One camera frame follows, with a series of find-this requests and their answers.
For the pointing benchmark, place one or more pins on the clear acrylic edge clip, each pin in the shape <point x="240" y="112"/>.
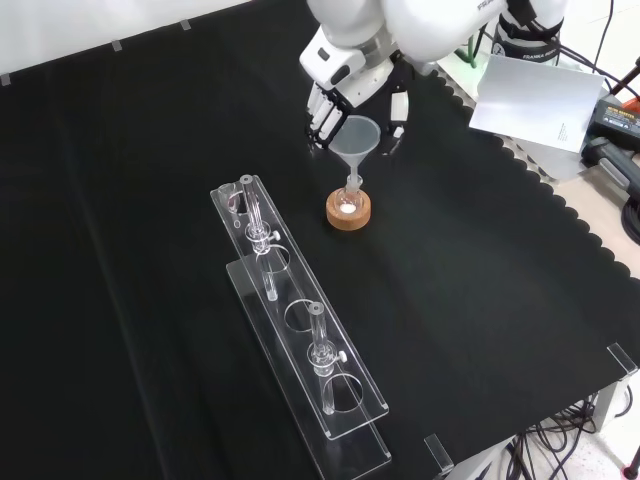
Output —
<point x="438" y="452"/>
<point x="622" y="358"/>

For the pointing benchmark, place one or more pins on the black power tool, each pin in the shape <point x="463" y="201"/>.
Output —
<point x="612" y="160"/>

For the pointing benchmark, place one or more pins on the translucent plastic funnel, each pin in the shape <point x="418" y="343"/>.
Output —
<point x="356" y="132"/>

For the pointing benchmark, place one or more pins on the grey tape strip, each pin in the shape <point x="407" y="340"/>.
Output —
<point x="4" y="80"/>
<point x="185" y="24"/>
<point x="117" y="45"/>

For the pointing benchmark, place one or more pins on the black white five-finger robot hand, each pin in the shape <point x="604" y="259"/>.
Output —
<point x="370" y="82"/>

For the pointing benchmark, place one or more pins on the white paper sheet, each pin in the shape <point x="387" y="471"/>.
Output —
<point x="535" y="100"/>

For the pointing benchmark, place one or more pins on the black bench cloth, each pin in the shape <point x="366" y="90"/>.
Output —
<point x="500" y="260"/>

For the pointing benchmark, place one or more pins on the pale base board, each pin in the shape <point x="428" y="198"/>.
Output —
<point x="550" y="162"/>

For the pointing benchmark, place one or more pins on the clear acrylic funnel stand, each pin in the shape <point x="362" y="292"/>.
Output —
<point x="300" y="320"/>

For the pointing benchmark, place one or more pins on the clear round-bottom flask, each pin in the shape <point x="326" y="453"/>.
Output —
<point x="348" y="200"/>

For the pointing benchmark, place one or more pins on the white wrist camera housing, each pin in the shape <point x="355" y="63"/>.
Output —
<point x="327" y="57"/>

